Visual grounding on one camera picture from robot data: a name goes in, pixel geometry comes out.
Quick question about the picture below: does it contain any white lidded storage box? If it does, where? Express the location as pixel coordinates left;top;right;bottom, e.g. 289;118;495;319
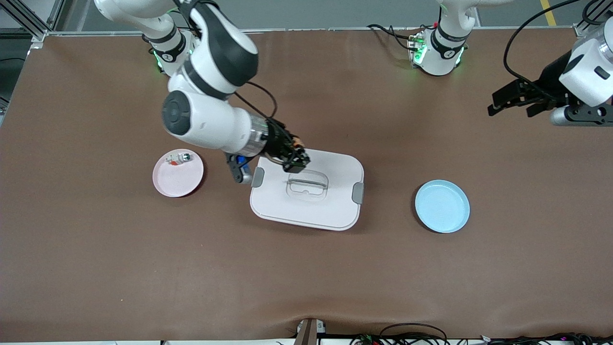
250;145;365;231

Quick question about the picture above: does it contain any black cable bundle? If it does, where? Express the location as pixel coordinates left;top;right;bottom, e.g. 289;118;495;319
350;322;613;345

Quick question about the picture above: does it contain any black base cable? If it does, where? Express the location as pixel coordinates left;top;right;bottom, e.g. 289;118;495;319
367;23;424;51

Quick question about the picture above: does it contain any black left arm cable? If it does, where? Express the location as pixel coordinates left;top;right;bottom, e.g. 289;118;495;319
503;0;582;94

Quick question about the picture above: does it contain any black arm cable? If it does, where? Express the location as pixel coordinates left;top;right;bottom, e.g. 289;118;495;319
234;80;279;126
503;0;582;94

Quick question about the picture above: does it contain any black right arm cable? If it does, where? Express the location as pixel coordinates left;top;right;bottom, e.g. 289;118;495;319
234;80;279;126

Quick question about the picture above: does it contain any light blue round plate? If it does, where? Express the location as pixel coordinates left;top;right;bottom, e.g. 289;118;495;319
415;180;471;234

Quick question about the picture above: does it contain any metal table edge bracket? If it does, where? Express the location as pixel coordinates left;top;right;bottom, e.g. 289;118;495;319
293;318;327;345

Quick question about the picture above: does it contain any pink round plate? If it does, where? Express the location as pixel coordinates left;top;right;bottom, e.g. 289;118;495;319
152;149;204;198

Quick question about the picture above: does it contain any aluminium frame profile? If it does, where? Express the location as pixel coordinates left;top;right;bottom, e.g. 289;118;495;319
0;0;65;43
572;0;613;39

